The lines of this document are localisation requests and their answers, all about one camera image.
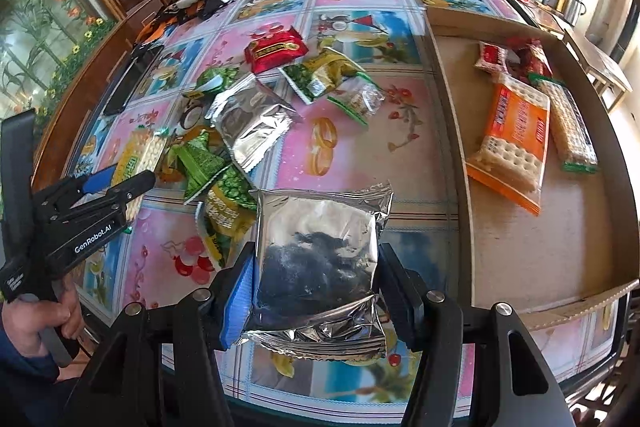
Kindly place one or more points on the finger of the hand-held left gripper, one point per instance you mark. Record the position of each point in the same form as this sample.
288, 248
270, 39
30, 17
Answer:
135, 185
100, 180

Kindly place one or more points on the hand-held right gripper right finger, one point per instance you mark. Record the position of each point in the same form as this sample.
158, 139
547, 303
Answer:
400, 302

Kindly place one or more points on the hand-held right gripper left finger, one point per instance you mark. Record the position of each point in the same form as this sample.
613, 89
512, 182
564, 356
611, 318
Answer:
237, 302

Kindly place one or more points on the green yellow cracker packet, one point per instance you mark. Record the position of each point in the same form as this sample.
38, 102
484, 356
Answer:
142, 152
570, 127

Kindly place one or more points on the green yellow snack packet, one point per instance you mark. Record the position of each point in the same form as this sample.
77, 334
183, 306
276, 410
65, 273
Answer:
225, 217
320, 77

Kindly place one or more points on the silver foil snack packet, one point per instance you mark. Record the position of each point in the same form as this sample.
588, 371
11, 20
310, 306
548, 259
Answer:
315, 232
250, 122

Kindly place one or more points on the cardboard box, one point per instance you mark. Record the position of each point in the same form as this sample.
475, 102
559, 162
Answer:
525, 247

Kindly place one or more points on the red gold snack packet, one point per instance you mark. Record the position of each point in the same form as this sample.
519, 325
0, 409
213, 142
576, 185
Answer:
275, 51

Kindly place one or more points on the orange cracker packet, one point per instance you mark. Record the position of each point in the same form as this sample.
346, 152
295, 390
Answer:
515, 132

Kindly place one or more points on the clear snack packet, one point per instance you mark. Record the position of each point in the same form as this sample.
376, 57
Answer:
357, 99

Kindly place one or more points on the white red snack packet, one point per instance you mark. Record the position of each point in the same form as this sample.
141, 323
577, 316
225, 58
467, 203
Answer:
492, 57

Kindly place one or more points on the dark red snack packet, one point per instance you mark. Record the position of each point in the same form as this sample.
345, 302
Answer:
532, 57

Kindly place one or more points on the person's left forearm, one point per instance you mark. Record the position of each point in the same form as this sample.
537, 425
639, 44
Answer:
30, 387

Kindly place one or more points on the person's left hand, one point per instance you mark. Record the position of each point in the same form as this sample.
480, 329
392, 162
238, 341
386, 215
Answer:
25, 322

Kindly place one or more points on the black smartphone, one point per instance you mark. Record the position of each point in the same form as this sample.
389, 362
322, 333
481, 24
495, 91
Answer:
132, 79

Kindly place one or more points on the printed tablecloth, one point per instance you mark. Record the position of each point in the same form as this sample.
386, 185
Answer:
350, 147

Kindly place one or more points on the wooden stool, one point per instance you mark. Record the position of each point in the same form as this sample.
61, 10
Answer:
600, 62

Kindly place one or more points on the wooden side table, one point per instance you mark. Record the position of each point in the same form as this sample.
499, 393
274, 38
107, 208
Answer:
540, 9

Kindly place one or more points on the steel kettle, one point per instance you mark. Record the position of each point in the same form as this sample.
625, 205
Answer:
575, 9

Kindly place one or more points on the flower wall picture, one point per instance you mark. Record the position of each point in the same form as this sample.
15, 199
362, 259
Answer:
45, 37

